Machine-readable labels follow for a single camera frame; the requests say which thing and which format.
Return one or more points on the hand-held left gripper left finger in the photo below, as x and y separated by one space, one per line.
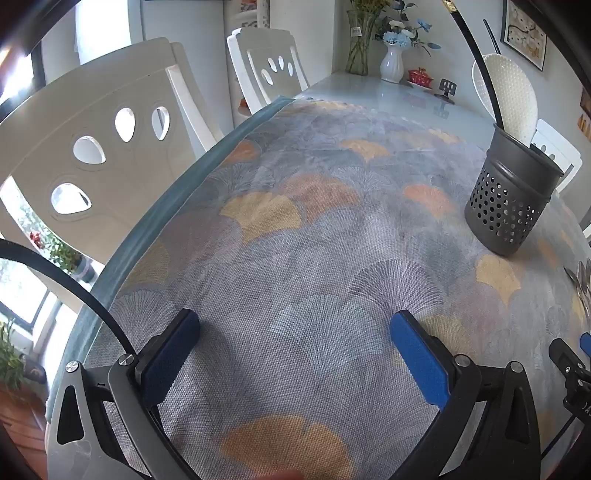
171 353

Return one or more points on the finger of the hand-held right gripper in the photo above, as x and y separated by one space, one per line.
586 344
577 374

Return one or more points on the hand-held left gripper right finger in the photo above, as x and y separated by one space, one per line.
418 362

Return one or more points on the metal spoon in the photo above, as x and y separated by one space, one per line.
575 279

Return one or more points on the metal fork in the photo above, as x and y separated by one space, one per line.
588 277

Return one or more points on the grey perforated utensil holder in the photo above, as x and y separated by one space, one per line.
508 207

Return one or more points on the leaf patterned grey tablecloth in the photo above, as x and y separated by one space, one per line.
323 254

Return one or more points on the potted green plant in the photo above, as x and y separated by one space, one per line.
10 355
62 254

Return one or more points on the window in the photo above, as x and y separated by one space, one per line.
21 288

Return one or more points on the white dining chair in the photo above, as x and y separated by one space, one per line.
138 78
277 44
558 147

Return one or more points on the white dimpled rice paddle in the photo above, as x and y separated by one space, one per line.
510 92

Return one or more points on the black phone stand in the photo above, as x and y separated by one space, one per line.
447 87

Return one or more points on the red tea set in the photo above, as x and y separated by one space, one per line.
420 77

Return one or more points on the white ceramic vase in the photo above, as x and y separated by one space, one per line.
392 64

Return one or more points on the clear glass vase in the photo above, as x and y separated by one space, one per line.
361 46

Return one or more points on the thin dark utensil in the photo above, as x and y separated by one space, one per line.
491 36

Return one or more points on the blue artificial flowers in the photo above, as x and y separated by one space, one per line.
400 37

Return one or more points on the tall framed wall picture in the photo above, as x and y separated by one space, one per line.
524 32

